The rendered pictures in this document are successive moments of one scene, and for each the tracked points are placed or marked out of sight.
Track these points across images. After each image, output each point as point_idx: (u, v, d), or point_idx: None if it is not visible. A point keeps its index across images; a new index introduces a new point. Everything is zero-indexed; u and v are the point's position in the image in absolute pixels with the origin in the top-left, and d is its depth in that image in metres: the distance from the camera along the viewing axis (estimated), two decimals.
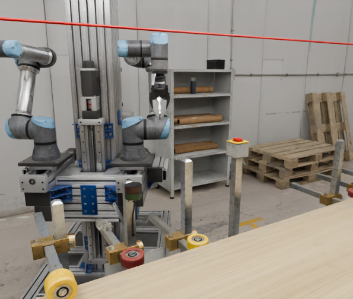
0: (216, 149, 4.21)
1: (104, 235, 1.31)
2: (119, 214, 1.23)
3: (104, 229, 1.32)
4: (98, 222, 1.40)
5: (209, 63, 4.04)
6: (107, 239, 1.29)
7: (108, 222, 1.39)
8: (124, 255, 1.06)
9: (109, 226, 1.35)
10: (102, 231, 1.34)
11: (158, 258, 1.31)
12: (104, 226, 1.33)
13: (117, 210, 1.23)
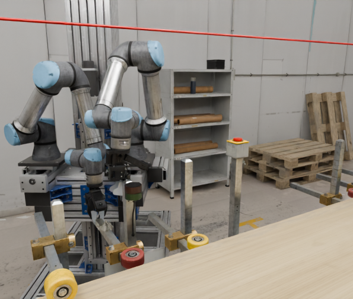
0: (216, 149, 4.21)
1: (104, 235, 1.31)
2: None
3: (104, 229, 1.32)
4: (98, 222, 1.40)
5: (209, 63, 4.04)
6: (107, 239, 1.29)
7: (108, 222, 1.39)
8: (124, 255, 1.06)
9: (109, 226, 1.35)
10: (102, 231, 1.34)
11: (158, 258, 1.31)
12: (104, 226, 1.33)
13: None
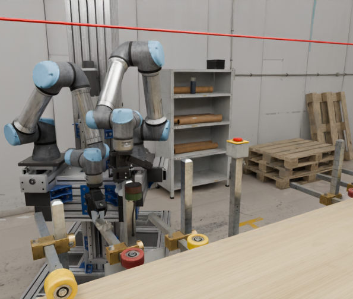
0: (216, 149, 4.21)
1: (104, 235, 1.31)
2: None
3: (104, 229, 1.32)
4: (98, 222, 1.40)
5: (209, 63, 4.04)
6: (107, 239, 1.29)
7: (108, 222, 1.39)
8: (124, 255, 1.06)
9: (109, 226, 1.35)
10: (102, 231, 1.34)
11: (158, 258, 1.31)
12: (104, 226, 1.33)
13: None
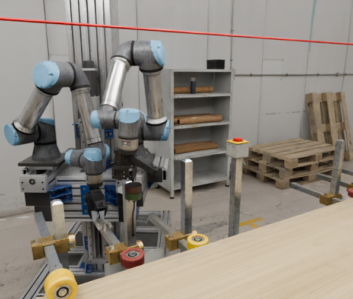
0: (216, 149, 4.21)
1: (104, 235, 1.31)
2: (134, 209, 1.26)
3: (104, 229, 1.32)
4: (98, 222, 1.40)
5: (209, 63, 4.04)
6: (107, 239, 1.29)
7: (108, 222, 1.39)
8: (124, 255, 1.06)
9: (109, 226, 1.35)
10: (102, 231, 1.34)
11: (158, 258, 1.31)
12: (104, 226, 1.33)
13: (134, 204, 1.27)
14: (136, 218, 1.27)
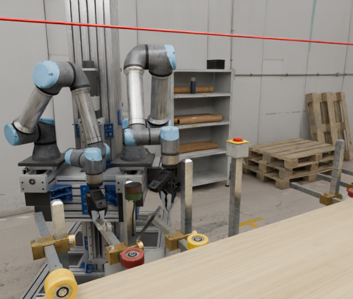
0: (216, 149, 4.21)
1: (104, 235, 1.31)
2: (153, 216, 1.32)
3: (104, 229, 1.32)
4: (98, 222, 1.40)
5: (209, 63, 4.04)
6: (107, 239, 1.29)
7: (108, 222, 1.39)
8: (124, 255, 1.06)
9: (109, 226, 1.35)
10: (102, 231, 1.34)
11: (158, 258, 1.31)
12: (104, 226, 1.33)
13: (156, 213, 1.32)
14: (149, 224, 1.30)
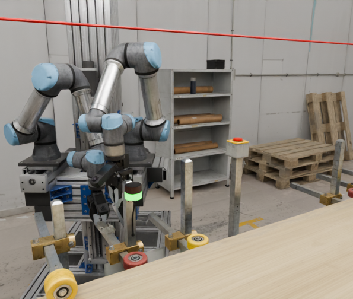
0: (216, 149, 4.21)
1: (107, 238, 1.29)
2: (118, 215, 1.23)
3: (107, 232, 1.30)
4: (99, 225, 1.37)
5: (209, 63, 4.04)
6: (109, 243, 1.26)
7: (111, 225, 1.37)
8: (127, 260, 1.04)
9: (111, 229, 1.32)
10: (104, 234, 1.32)
11: (158, 258, 1.31)
12: (107, 229, 1.31)
13: (116, 210, 1.23)
14: (124, 222, 1.24)
